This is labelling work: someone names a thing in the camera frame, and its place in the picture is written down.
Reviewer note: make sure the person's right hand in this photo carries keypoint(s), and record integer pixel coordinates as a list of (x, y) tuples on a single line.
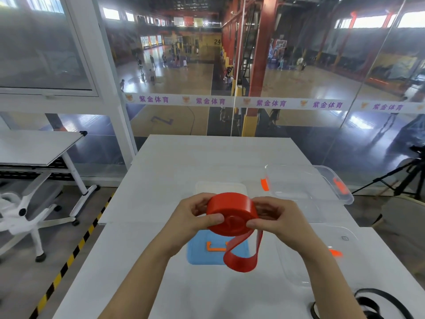
[(289, 225)]

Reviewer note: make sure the person's left hand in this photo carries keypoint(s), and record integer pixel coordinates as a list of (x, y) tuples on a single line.
[(186, 225)]

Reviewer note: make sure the white window frame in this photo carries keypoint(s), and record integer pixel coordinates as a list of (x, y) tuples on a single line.
[(109, 96)]

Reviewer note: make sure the large clear plastic box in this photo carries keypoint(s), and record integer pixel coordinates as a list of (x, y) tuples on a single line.
[(342, 189)]

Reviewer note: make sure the red yellow pillar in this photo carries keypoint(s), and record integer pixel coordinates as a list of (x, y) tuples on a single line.
[(262, 56)]

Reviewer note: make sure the white banner purple print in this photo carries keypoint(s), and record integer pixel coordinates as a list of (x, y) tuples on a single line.
[(272, 103)]

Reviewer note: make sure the person's left forearm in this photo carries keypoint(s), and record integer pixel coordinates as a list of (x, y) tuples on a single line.
[(139, 289)]

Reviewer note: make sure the grey chair wooden legs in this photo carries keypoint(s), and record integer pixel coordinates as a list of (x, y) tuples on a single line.
[(405, 222)]

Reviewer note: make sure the black tripod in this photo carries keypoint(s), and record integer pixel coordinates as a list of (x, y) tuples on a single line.
[(408, 177)]

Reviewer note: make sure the white mesh office chair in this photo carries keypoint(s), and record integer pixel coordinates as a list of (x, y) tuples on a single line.
[(23, 215)]

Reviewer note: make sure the person's right forearm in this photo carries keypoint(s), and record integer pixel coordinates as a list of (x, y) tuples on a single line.
[(328, 289)]

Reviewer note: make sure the small clear plastic box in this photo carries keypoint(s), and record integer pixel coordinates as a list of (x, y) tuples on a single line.
[(219, 187)]

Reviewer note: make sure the white folding desk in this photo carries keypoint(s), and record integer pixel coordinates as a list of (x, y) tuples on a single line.
[(33, 146)]

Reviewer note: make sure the yellow black floor tape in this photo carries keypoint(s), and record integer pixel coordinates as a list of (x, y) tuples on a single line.
[(71, 259)]

